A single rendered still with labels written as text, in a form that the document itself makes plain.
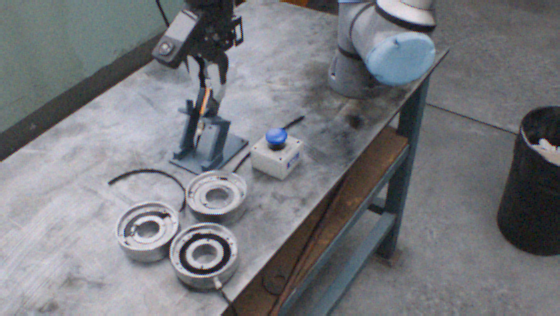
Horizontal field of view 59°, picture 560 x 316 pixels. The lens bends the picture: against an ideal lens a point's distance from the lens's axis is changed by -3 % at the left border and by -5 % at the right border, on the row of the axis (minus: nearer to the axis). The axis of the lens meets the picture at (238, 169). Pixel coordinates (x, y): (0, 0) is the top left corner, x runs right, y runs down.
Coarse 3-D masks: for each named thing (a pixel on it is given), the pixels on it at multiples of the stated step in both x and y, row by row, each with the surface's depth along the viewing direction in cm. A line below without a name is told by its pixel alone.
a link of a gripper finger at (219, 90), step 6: (210, 66) 88; (216, 66) 87; (234, 66) 93; (210, 72) 89; (216, 72) 88; (228, 72) 92; (234, 72) 93; (216, 78) 89; (228, 78) 92; (216, 84) 90; (228, 84) 93; (216, 90) 91; (222, 90) 91; (216, 96) 92; (222, 96) 93
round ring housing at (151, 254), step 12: (144, 204) 87; (156, 204) 87; (120, 216) 85; (132, 216) 86; (120, 228) 84; (132, 228) 84; (144, 228) 86; (156, 228) 86; (180, 228) 84; (120, 240) 81; (144, 240) 82; (156, 240) 82; (168, 240) 80; (132, 252) 80; (144, 252) 79; (156, 252) 80; (168, 252) 82
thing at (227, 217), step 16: (208, 176) 91; (224, 176) 91; (192, 192) 89; (208, 192) 89; (224, 192) 90; (240, 192) 88; (192, 208) 85; (208, 208) 86; (240, 208) 85; (224, 224) 86
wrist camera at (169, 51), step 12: (180, 12) 83; (192, 12) 82; (204, 12) 82; (180, 24) 82; (192, 24) 81; (204, 24) 83; (168, 36) 82; (180, 36) 81; (192, 36) 82; (156, 48) 82; (168, 48) 81; (180, 48) 81; (168, 60) 80; (180, 60) 82
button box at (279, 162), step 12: (264, 144) 94; (288, 144) 94; (300, 144) 94; (252, 156) 95; (264, 156) 92; (276, 156) 92; (288, 156) 92; (300, 156) 96; (264, 168) 95; (276, 168) 92; (288, 168) 93
